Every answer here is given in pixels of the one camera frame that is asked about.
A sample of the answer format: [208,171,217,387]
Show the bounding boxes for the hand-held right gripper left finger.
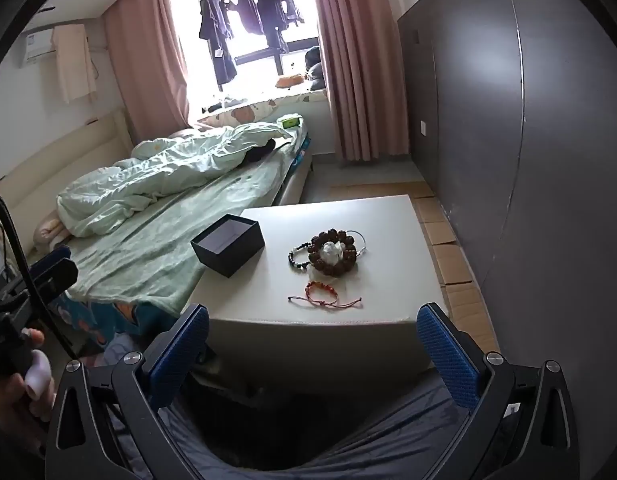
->
[44,302,224,480]

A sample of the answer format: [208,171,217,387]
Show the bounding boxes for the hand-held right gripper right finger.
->
[417,302,583,480]

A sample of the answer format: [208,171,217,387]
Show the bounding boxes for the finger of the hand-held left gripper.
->
[30,245,72,281]
[34,258,80,307]

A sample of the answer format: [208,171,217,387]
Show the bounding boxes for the black jewelry box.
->
[190,213,266,279]

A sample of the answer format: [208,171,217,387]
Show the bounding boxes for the red string bracelet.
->
[287,281,363,311]

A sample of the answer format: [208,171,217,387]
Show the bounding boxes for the black and white bead bracelet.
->
[287,243,313,272]

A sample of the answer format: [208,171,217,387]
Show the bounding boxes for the brown bead bracelet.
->
[307,229,359,277]

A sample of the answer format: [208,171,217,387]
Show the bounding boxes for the person's left hand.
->
[0,327,58,456]

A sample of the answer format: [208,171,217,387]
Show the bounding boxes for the pink pillow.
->
[33,209,73,252]

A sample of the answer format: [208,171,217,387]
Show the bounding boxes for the blue printed bedsheet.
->
[53,290,185,358]

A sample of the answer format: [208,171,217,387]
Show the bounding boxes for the flattened cardboard sheets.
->
[329,180,502,356]

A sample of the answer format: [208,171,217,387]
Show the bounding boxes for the cream padded headboard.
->
[0,107,135,258]

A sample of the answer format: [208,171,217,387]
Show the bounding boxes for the white square table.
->
[192,194,452,386]

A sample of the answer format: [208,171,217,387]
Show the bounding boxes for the bed with green sheet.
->
[63,125,318,322]

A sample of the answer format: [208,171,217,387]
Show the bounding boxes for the light green duvet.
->
[56,121,309,239]

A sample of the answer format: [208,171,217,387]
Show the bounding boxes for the beige hanging towel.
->
[51,22,99,106]

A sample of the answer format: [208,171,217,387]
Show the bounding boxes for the white air conditioner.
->
[16,25,57,69]

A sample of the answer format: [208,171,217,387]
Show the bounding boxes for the grey wardrobe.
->
[396,0,617,461]

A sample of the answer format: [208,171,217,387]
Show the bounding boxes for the black cloth item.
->
[243,139,278,165]

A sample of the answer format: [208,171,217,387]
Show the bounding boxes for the pink curtain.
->
[303,0,412,165]
[103,0,190,147]

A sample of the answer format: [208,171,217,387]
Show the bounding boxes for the printed windowsill cushion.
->
[196,87,329,127]

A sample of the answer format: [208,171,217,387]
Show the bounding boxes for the dark hanging garment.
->
[228,0,263,37]
[256,0,305,56]
[197,0,238,87]

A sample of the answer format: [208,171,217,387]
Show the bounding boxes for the dark bags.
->
[304,45,325,95]

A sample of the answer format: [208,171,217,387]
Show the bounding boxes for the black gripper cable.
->
[0,191,82,361]

